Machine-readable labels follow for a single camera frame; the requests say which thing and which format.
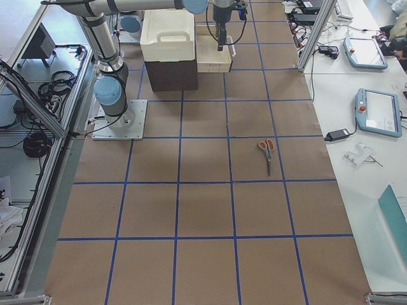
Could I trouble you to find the clear acrylic bracket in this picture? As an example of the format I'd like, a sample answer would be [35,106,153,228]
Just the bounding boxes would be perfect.
[343,142,383,168]

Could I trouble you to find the dark brown drawer cabinet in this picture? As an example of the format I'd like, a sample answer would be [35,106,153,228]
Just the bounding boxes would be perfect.
[145,60,198,92]

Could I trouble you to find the brown paper table mat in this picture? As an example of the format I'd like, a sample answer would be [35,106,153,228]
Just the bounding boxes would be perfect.
[45,1,369,304]

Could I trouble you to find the near blue teach pendant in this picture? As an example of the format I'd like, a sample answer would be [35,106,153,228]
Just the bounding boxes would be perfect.
[355,88,402,138]

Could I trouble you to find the white plastic tray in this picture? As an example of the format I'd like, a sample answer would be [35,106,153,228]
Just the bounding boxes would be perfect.
[140,9,195,62]

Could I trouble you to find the teal folder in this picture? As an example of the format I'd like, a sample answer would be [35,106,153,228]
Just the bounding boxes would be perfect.
[378,185,406,239]

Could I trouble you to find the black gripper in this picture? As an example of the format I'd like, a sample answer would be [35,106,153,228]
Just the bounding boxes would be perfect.
[212,0,247,51]

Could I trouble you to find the blue teach pendant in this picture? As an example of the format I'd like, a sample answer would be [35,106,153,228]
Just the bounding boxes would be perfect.
[355,88,402,138]
[343,37,388,70]

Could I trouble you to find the orange grey scissors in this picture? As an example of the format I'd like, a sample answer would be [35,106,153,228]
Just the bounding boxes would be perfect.
[258,139,275,177]

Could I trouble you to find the aluminium frame post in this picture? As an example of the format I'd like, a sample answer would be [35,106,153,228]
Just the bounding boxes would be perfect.
[298,0,336,72]

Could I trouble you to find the wooden drawer with white handle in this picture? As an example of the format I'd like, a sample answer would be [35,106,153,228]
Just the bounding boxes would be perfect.
[195,24,236,73]

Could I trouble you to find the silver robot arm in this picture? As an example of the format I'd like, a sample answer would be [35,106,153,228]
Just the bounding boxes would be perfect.
[41,1,209,129]

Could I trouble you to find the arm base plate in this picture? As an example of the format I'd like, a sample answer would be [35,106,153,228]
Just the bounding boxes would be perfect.
[92,100,148,140]

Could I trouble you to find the black power adapter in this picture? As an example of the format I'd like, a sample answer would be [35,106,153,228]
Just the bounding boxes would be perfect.
[324,128,350,142]

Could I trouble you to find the far blue teach pendant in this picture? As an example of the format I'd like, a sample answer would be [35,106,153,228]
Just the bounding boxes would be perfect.
[343,37,388,70]

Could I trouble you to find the grey box on stand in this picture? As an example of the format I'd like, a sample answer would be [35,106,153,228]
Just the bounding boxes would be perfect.
[18,23,56,67]

